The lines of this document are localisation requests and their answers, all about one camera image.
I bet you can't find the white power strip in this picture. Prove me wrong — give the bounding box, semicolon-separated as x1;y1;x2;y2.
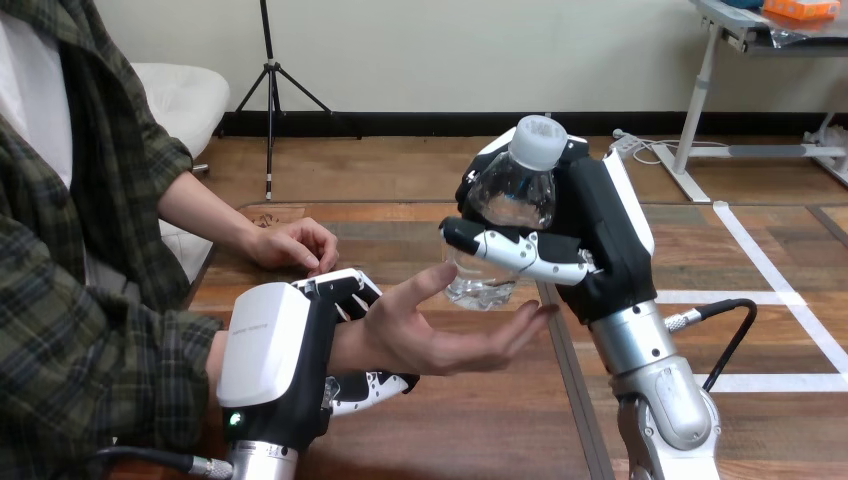
609;128;643;156

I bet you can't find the person's hand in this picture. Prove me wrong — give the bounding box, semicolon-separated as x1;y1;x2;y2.
246;216;340;279
349;262;560;378

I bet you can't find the clear water bottle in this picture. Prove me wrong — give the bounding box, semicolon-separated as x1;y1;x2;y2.
441;114;570;312

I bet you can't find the orange thing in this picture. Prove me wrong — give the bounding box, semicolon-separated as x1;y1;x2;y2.
761;0;842;21

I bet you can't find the black cable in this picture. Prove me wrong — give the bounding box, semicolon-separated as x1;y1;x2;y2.
84;445;234;480
664;298;759;394

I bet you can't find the white power cable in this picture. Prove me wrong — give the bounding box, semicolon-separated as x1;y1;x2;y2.
631;137;731;166

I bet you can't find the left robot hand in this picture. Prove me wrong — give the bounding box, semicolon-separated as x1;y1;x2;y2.
216;267;421;454

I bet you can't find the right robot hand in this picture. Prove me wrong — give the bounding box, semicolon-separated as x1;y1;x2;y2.
439;128;658;327

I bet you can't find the white cushioned chair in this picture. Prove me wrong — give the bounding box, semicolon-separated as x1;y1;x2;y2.
131;62;232;285

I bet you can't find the black tripod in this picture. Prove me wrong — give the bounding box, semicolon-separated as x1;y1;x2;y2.
217;0;364;202

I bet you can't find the person's forearm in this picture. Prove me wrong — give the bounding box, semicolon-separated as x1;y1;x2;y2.
156;170;266;261
79;298;363;465

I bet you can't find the white desk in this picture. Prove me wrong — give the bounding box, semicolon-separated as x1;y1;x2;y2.
651;0;848;204

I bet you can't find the person's body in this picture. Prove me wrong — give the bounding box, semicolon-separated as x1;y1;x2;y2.
0;0;227;480

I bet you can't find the foil sheet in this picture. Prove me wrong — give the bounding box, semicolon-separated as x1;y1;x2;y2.
718;0;848;50

